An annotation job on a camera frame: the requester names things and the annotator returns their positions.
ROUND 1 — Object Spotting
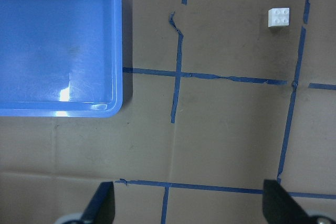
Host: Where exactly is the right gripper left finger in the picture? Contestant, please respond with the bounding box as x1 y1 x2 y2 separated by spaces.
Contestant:
80 182 115 223

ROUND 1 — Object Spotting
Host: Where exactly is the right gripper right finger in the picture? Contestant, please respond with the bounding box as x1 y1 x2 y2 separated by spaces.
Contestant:
262 179 310 223

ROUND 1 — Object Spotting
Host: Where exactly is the white block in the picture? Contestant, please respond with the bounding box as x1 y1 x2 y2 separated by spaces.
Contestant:
268 7 290 28

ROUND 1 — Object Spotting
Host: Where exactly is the blue plastic tray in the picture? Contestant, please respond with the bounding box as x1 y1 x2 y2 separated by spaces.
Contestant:
1 0 123 118

